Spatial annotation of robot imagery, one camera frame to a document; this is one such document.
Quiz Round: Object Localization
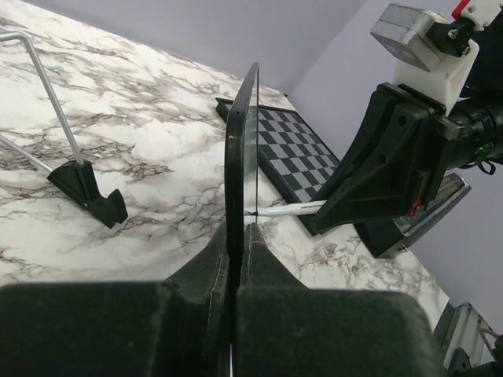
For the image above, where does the black framed whiteboard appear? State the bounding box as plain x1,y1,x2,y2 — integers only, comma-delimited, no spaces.
224,62,259,362

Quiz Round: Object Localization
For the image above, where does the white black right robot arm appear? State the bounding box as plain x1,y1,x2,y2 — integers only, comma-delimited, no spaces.
311,16,502,232

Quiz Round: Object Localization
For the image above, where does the white whiteboard marker pen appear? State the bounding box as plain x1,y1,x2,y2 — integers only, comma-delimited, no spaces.
244,200,326,218

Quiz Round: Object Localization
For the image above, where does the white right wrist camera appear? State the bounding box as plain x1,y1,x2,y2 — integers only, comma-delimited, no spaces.
370,1,502,115

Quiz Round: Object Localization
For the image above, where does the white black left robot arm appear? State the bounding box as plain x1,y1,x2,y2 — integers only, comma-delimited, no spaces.
1,224,502,376

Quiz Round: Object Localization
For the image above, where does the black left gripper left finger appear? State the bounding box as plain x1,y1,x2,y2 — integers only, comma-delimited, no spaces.
1,225,230,376

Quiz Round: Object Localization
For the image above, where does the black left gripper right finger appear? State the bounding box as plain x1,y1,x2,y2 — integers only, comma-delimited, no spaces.
234,224,444,376

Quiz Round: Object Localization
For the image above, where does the black metronome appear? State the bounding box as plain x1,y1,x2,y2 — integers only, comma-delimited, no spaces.
354,170,471,258

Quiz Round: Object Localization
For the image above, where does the silver wire whiteboard stand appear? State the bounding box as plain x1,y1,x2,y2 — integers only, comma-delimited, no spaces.
0,31,129,229

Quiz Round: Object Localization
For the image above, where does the black grey chessboard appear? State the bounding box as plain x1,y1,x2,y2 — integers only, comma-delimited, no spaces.
215,97,342,236

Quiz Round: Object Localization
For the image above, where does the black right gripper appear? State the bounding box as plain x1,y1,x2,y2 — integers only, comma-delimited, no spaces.
312,83,483,233

